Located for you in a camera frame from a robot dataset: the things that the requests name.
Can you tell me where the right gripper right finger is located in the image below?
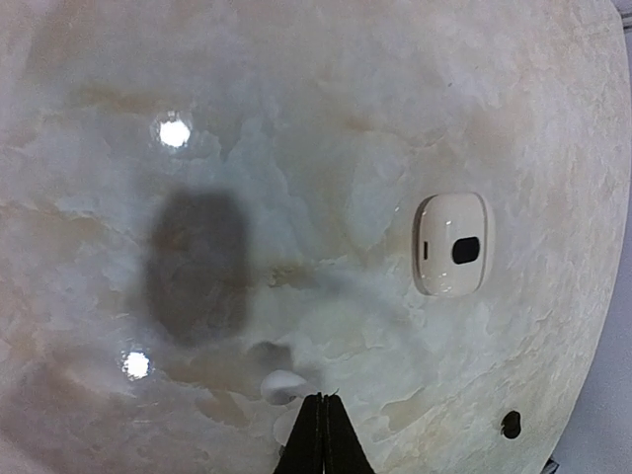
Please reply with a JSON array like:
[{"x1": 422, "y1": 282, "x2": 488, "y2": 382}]
[{"x1": 323, "y1": 395, "x2": 373, "y2": 474}]

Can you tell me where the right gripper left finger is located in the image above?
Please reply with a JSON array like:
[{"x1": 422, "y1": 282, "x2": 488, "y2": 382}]
[{"x1": 283, "y1": 393, "x2": 323, "y2": 474}]

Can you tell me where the white ring earbud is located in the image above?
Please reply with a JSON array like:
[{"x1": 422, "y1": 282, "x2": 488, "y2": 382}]
[{"x1": 260, "y1": 370, "x2": 314, "y2": 446}]

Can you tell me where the white earbud charging case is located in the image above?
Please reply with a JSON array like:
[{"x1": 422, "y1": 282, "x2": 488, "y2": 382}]
[{"x1": 412, "y1": 193, "x2": 496, "y2": 297}]

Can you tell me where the black earbud right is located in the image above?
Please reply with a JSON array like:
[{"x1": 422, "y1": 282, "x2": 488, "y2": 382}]
[{"x1": 501, "y1": 410, "x2": 521, "y2": 439}]

